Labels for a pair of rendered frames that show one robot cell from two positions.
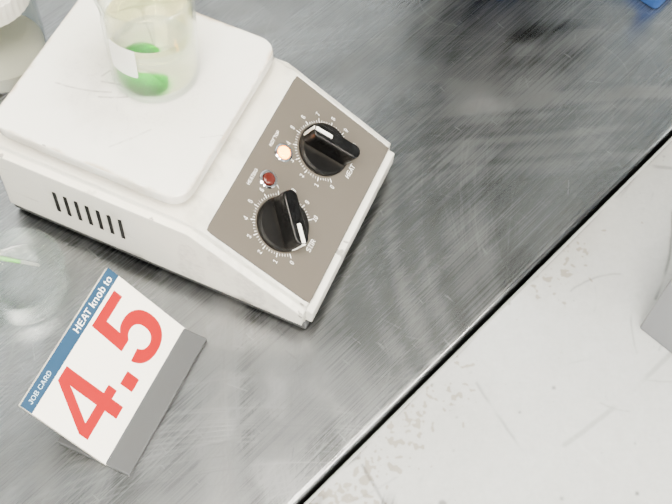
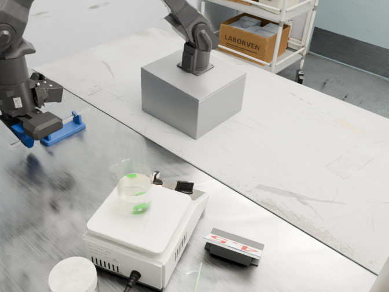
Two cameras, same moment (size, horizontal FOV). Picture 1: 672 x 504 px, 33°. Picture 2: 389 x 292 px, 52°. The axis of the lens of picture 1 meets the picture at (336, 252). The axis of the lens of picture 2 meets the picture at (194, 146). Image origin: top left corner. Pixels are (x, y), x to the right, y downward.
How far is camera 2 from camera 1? 62 cm
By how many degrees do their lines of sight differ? 59
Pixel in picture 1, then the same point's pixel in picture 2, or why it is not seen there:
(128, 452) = (257, 244)
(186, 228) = (194, 205)
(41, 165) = (171, 247)
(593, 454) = (233, 150)
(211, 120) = (158, 190)
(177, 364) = (224, 234)
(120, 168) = (180, 212)
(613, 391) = (215, 145)
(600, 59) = (103, 139)
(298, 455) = (246, 205)
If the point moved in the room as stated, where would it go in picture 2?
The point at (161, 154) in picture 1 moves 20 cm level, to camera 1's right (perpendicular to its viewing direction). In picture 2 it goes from (173, 202) to (180, 127)
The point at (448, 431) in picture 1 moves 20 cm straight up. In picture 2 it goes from (232, 175) to (246, 86)
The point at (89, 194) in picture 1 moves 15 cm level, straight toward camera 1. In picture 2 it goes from (182, 232) to (270, 208)
